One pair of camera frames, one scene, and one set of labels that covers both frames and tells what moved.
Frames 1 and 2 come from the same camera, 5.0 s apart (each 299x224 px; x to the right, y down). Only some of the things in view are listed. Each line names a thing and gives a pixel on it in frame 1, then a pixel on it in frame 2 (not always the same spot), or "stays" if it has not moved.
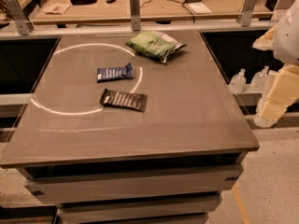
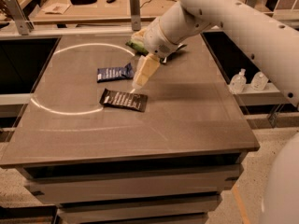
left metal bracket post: (24, 25) stays
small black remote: (110, 0) stays
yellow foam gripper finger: (265, 42) to (138, 36)
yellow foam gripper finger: (283, 91) to (147, 65)
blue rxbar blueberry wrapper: (111, 74) stays
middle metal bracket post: (135, 10) stays
